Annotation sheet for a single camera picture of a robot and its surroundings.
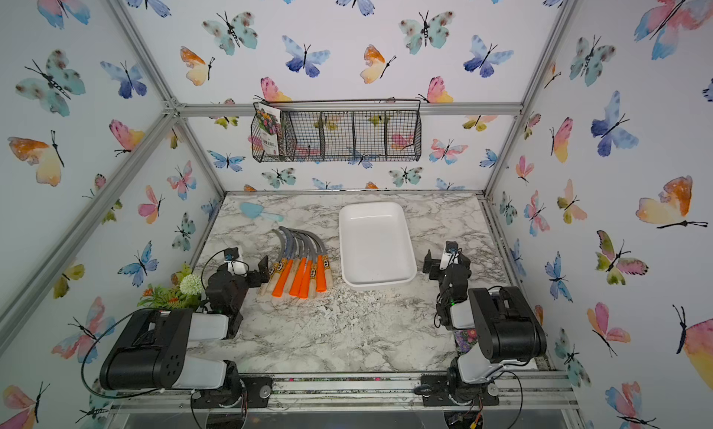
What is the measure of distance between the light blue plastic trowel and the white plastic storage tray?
27 centimetres

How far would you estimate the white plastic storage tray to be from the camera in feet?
3.07

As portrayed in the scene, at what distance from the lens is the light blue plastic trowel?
3.73ft
